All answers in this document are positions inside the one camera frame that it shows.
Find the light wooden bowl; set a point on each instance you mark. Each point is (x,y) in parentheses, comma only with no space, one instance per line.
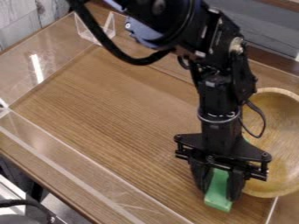
(279,104)

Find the clear acrylic tray wall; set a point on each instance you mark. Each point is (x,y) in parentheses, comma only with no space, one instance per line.
(87,126)

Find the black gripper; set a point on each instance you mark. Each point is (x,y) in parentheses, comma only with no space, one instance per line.
(221,148)

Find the green rectangular block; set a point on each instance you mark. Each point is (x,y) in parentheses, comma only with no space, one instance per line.
(215,197)

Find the clear acrylic corner bracket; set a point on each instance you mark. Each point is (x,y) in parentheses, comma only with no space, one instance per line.
(88,30)

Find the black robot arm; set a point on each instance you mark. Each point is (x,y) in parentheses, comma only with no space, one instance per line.
(211,49)

